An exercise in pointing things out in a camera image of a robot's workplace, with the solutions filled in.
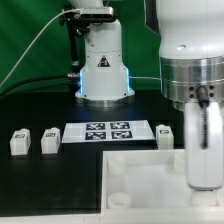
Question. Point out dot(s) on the grey depth camera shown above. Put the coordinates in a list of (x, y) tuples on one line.
[(96, 13)]

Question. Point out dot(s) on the white square tabletop tray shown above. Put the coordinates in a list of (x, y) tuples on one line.
[(147, 180)]

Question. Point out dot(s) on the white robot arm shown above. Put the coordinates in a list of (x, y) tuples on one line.
[(192, 77)]

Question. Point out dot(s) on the white marker sheet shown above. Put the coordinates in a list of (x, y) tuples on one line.
[(107, 131)]

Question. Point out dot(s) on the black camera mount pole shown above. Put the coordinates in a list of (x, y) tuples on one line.
[(77, 28)]

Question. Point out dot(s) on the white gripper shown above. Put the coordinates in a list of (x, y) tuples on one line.
[(204, 166)]

